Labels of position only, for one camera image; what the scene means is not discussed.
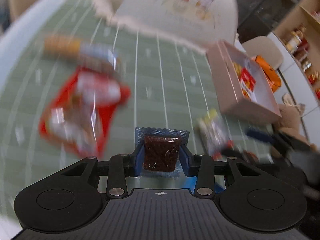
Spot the brown snack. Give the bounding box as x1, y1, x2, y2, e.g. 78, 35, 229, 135
135, 127, 189, 178

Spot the small yellow white snack packet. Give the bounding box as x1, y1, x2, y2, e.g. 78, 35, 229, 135
196, 109, 233, 160

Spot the red snack bag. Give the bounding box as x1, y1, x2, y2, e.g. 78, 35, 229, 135
39, 68, 131, 158

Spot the long orange cracker tube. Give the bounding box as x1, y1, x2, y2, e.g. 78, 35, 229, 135
42, 34, 121, 73

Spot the brown plush toy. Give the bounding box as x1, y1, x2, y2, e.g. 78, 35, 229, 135
272, 93, 319, 153

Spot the orange snack bag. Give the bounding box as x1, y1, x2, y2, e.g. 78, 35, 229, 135
252, 55, 281, 93

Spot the pink cardboard box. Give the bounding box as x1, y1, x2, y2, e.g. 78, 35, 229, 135
207, 40, 281, 125

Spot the green checkered tablecloth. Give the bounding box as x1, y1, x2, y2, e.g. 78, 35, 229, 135
1, 0, 271, 219

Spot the wooden shelf with items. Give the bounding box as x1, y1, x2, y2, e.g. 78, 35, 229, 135
273, 0, 319, 98

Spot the white food cover tent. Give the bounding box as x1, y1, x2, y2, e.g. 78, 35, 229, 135
93, 0, 238, 50

